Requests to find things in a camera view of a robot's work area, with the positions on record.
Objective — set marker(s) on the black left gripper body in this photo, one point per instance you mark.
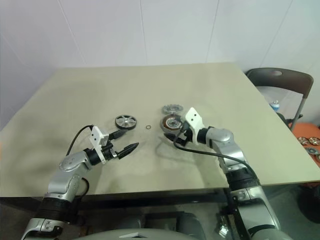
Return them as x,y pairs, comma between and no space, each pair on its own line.
110,150

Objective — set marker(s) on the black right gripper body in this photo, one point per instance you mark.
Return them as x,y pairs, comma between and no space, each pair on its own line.
185,136

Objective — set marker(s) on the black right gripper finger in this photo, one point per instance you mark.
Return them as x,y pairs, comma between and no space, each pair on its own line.
183,126
170,137

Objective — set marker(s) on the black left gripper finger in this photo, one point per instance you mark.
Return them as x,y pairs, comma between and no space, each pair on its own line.
120,133
128,149

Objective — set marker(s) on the copper-coloured round gear assembly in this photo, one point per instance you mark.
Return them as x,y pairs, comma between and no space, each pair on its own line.
166,125

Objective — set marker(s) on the round black metal fan part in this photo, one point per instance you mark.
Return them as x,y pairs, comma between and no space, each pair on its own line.
126,121

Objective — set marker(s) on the grey toothed gear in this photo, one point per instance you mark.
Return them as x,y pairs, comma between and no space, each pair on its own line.
168,108

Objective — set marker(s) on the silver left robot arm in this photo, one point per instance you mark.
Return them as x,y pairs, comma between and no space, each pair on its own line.
67,162

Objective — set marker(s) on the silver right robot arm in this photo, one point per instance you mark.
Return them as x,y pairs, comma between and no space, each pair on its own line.
225,136

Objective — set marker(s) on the silver robot torso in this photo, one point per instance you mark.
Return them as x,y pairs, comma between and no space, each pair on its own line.
112,235

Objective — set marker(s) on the dark rounded shape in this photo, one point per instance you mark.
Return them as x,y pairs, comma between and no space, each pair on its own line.
191,223

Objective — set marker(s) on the clear plastic water bottle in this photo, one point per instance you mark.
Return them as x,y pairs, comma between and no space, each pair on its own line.
275,106

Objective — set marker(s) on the crumpled silver foil piece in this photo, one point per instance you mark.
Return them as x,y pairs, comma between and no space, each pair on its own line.
226,226

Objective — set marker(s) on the dark grey folding chair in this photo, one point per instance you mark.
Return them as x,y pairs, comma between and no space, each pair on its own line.
295,80

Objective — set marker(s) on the orange container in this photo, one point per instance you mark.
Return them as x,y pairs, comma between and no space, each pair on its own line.
307,128

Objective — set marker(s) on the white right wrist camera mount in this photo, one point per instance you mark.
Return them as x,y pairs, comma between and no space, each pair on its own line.
193,117

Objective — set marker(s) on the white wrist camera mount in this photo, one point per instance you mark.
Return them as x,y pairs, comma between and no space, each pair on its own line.
193,117
96,137

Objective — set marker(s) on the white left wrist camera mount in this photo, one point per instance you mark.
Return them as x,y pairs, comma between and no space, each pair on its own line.
96,137

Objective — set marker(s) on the dark table frame crossbar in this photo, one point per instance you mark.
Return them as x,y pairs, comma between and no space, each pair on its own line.
150,196

